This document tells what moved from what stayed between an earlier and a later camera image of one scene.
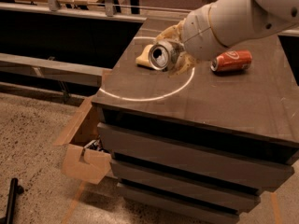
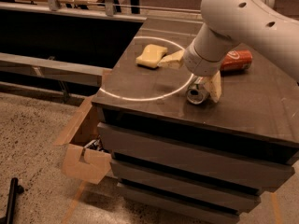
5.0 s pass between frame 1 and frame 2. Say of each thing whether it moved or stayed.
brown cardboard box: stayed
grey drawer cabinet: stayed
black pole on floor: stayed
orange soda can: stayed
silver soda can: moved
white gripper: moved
